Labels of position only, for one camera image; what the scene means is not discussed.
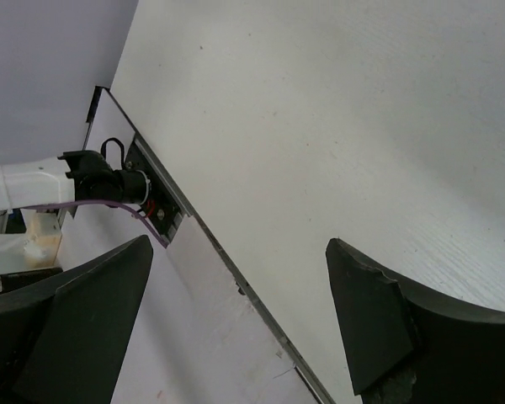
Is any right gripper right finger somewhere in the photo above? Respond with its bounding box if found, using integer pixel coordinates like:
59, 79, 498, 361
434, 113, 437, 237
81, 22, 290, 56
326, 238, 505, 403

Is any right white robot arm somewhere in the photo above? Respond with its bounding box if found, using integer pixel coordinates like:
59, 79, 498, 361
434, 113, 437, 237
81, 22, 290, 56
0, 151, 505, 403

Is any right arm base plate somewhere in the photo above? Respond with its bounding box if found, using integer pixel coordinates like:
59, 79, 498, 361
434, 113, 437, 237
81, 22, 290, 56
125, 133, 191, 246

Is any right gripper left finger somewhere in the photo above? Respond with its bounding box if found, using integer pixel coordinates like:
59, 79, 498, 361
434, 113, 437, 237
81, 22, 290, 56
0, 236, 153, 403

